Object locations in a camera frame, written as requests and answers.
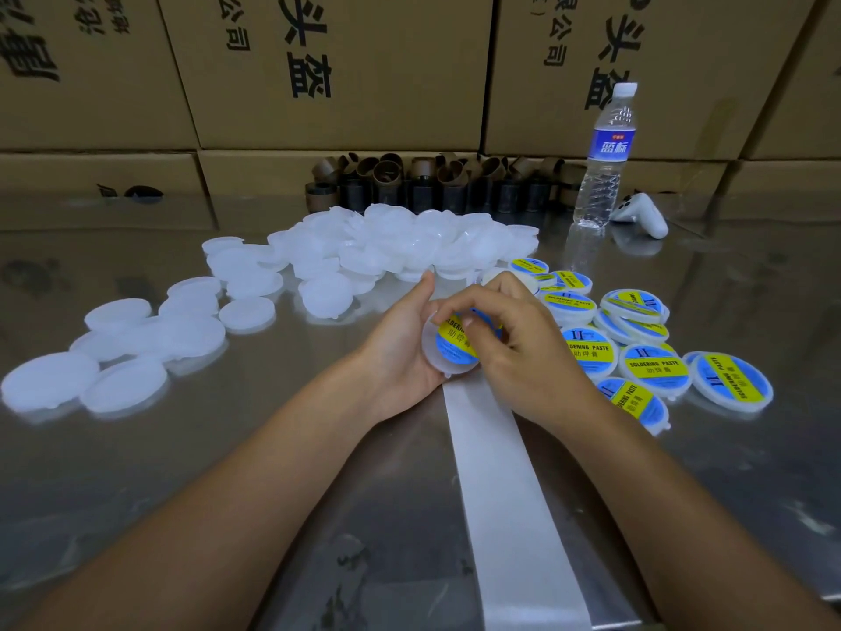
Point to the person's right hand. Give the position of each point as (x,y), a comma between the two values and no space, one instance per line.
(546,361)

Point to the person's left hand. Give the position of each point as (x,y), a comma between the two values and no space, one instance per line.
(394,361)

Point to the pile of white plastic lids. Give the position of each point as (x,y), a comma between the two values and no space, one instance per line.
(342,240)

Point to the sticker roll with backing strip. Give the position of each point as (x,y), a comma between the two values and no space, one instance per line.
(513,519)

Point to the person's left forearm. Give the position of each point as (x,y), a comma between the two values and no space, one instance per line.
(191,526)

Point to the person's right forearm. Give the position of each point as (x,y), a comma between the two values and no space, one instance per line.
(723,532)

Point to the white handheld controller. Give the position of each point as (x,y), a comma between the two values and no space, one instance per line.
(641,215)

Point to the row of dark cardboard tubes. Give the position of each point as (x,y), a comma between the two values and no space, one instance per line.
(401,184)

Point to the clear plastic water bottle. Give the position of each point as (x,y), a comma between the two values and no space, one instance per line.
(605,158)

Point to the stack of brown cardboard boxes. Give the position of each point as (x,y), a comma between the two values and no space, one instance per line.
(342,65)

